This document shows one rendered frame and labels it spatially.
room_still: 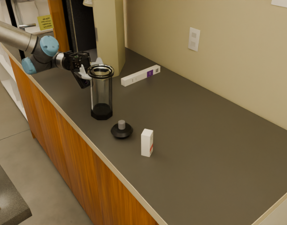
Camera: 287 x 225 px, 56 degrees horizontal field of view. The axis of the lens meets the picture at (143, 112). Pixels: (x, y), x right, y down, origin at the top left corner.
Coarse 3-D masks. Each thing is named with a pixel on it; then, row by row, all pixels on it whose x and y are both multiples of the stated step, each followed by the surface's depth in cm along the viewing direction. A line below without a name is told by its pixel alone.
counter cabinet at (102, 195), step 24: (24, 96) 217; (48, 120) 174; (48, 144) 203; (72, 144) 145; (72, 168) 165; (96, 168) 125; (96, 192) 139; (120, 192) 110; (96, 216) 157; (120, 216) 121; (144, 216) 98
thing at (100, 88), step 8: (96, 64) 114; (104, 64) 114; (88, 72) 108; (96, 72) 115; (104, 72) 116; (112, 72) 109; (96, 80) 108; (104, 80) 109; (96, 88) 111; (104, 88) 111; (96, 96) 113; (104, 96) 113; (96, 104) 116; (104, 104) 116; (96, 112) 118; (104, 112) 118
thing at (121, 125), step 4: (120, 120) 109; (116, 124) 112; (120, 124) 108; (124, 124) 108; (128, 124) 112; (112, 128) 110; (116, 128) 110; (120, 128) 109; (124, 128) 109; (128, 128) 110; (132, 128) 111; (112, 132) 109; (116, 132) 108; (120, 132) 108; (124, 132) 108; (128, 132) 108; (132, 132) 110; (116, 136) 107; (120, 136) 107; (124, 136) 107; (128, 136) 110
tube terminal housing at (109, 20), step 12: (96, 0) 128; (108, 0) 132; (120, 0) 146; (96, 12) 131; (108, 12) 135; (120, 12) 148; (96, 24) 134; (108, 24) 138; (120, 24) 150; (108, 36) 141; (120, 36) 153; (108, 48) 144; (120, 48) 155; (108, 60) 148; (120, 60) 158; (120, 72) 160
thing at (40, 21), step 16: (16, 0) 138; (32, 0) 141; (48, 0) 145; (16, 16) 141; (32, 16) 145; (48, 16) 149; (32, 32) 149; (48, 32) 153; (64, 32) 158; (64, 48) 163
